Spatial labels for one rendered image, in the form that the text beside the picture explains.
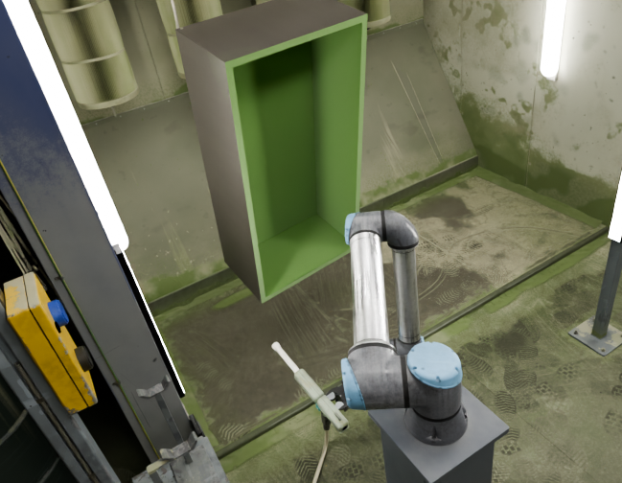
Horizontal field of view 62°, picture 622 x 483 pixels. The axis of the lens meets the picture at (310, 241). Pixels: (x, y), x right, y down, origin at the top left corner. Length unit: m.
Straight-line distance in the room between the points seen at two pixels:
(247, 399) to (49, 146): 1.66
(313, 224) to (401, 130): 1.32
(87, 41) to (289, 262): 1.47
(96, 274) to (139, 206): 1.74
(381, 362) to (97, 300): 0.84
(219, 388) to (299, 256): 0.78
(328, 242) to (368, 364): 1.31
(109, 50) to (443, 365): 2.22
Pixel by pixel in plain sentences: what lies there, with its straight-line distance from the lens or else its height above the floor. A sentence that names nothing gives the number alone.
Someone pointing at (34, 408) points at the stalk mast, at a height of 1.33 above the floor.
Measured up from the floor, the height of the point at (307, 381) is 0.39.
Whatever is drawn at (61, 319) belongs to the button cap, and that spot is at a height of 1.48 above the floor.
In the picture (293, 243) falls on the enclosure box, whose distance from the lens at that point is 2.77.
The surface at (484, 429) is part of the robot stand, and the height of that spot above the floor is 0.64.
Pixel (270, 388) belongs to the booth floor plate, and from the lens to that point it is 2.69.
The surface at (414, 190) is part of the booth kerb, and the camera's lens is 3.89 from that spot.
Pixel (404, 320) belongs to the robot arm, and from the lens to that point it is 2.12.
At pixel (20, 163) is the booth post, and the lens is 1.43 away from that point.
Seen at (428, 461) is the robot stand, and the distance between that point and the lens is 1.67.
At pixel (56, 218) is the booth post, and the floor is 1.45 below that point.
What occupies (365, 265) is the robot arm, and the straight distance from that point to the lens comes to 1.76.
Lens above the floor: 2.05
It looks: 34 degrees down
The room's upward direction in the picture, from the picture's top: 10 degrees counter-clockwise
